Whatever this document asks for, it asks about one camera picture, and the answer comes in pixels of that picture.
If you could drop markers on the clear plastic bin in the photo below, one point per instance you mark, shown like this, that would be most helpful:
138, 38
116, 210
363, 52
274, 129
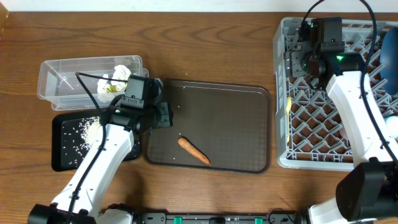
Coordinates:
58, 84

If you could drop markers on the brown serving tray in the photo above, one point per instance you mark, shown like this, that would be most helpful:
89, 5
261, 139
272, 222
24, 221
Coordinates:
230, 124

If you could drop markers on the grey dishwasher rack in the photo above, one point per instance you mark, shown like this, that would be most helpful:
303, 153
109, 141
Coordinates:
309, 137

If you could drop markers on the yellow plastic spoon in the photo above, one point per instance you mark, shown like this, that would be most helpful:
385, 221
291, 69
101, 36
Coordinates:
287, 112

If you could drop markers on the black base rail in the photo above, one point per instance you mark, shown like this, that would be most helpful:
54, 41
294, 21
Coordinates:
273, 217

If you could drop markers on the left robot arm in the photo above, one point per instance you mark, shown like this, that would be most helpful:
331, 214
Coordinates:
139, 109

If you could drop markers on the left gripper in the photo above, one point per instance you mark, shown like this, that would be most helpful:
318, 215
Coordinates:
164, 116

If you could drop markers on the white crumpled paper in bin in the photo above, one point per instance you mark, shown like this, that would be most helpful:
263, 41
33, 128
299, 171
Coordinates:
103, 94

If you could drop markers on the orange carrot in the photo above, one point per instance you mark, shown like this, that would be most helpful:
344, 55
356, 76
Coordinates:
190, 148

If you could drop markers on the pink and white cup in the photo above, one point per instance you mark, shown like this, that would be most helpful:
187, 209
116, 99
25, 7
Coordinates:
343, 133

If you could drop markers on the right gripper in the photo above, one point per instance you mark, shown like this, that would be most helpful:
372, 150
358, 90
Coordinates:
294, 65

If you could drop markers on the yellow green snack wrapper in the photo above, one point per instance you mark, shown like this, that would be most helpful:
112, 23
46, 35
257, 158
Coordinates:
116, 88

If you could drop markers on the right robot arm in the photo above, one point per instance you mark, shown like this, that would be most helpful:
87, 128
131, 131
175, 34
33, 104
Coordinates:
323, 87

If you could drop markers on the light blue cup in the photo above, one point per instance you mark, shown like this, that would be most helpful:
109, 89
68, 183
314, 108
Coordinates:
392, 125

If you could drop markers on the white tissue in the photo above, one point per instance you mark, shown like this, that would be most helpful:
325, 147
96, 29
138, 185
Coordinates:
121, 75

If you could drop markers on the black bin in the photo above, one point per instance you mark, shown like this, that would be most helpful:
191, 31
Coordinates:
56, 134

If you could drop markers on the white rice pile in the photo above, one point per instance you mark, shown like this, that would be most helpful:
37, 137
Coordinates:
78, 135

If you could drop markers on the dark blue plate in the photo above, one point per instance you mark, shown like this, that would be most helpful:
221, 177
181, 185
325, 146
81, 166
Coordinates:
388, 58

